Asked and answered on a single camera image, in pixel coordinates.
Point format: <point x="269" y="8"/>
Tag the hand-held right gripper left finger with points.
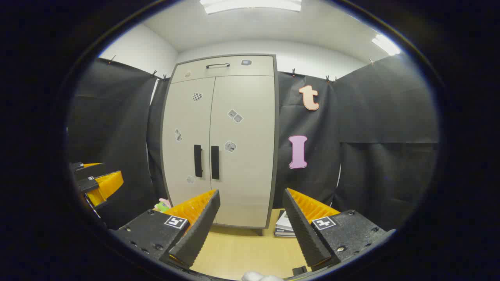
<point x="199" y="234"/>

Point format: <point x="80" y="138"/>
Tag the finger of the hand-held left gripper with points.
<point x="91" y="171"/>
<point x="88" y="185"/>

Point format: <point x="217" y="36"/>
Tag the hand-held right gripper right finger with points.
<point x="304" y="234"/>

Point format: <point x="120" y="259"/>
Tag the grey shoe cabinet door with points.
<point x="250" y="175"/>
<point x="183" y="128"/>

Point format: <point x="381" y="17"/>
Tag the grey double-door shoe cabinet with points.
<point x="234" y="70"/>

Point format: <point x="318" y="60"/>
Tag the stack of magazines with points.
<point x="283" y="226"/>

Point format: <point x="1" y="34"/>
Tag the green pink plush toy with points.
<point x="162" y="206"/>

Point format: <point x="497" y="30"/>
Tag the black backdrop cloth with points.
<point x="371" y="117"/>

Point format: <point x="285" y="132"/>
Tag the small ceiling light panel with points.
<point x="386" y="45"/>

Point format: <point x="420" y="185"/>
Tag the long ceiling light panel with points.
<point x="250" y="4"/>

